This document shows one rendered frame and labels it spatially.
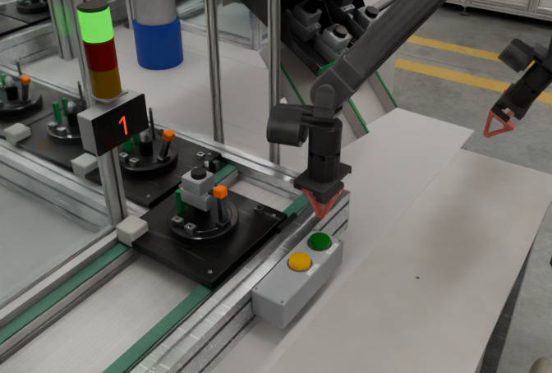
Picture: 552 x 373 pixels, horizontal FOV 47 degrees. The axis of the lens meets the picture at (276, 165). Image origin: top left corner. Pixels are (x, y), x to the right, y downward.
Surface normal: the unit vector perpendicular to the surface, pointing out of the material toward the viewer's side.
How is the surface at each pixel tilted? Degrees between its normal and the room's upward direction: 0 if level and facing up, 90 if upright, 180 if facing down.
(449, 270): 0
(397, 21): 69
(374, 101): 45
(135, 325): 0
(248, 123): 0
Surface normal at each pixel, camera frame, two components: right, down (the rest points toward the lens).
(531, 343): 0.00, -0.84
